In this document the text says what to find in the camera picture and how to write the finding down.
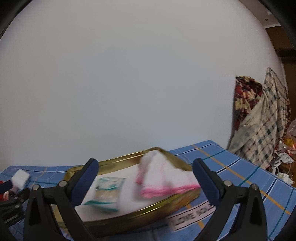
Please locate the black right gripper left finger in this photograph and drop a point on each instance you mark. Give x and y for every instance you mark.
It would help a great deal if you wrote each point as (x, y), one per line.
(40, 222)

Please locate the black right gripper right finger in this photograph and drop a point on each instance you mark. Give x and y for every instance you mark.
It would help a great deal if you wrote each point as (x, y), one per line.
(250, 221)

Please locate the cotton swab packet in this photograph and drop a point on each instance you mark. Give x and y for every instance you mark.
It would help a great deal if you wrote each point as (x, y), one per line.
(106, 194)

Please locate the white glove pink trim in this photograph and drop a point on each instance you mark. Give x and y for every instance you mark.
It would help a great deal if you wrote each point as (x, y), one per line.
(158, 177)

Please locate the red fabric item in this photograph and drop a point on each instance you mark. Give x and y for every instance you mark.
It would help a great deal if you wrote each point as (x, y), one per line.
(4, 191)

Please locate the white sponge block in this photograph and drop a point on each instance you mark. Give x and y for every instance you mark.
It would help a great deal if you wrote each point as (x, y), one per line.
(20, 179)

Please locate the blue plaid tablecloth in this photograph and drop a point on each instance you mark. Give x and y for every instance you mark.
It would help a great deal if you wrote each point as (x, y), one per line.
(278, 197)

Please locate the gold metal tin tray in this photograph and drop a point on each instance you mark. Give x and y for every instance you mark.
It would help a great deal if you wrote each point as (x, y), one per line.
(134, 211)

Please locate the checked hanging shirt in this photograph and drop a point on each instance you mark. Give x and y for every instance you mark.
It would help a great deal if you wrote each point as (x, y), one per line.
(260, 148)

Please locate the red patterned hanging cloth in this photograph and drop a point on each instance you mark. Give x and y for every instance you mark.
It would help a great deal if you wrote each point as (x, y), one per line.
(247, 111)

